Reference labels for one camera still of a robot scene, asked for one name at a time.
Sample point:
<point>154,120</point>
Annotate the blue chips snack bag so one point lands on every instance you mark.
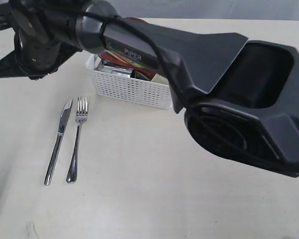
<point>125,62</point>

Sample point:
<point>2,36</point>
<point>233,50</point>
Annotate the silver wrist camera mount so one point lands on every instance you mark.
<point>5,15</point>

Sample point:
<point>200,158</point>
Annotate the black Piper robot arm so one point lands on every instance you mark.
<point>240,96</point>

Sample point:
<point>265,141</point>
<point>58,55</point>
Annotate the silver foil packet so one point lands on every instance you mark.
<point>116,71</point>

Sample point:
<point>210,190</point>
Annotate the silver metal fork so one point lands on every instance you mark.
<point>80,118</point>

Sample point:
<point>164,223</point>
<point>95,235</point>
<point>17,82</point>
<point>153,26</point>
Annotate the silver table knife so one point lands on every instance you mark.
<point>61,130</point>

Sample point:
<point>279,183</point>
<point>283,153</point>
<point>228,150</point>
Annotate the grey backdrop curtain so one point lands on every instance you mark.
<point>210,9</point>

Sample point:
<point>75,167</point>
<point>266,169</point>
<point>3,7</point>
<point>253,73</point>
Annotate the white perforated plastic basket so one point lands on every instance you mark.
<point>127,89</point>

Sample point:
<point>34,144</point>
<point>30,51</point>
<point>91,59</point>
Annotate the white floral ceramic bowl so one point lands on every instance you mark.
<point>160,79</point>

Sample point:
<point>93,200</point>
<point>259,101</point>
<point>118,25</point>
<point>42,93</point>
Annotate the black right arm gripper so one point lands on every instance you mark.
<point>39,48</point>

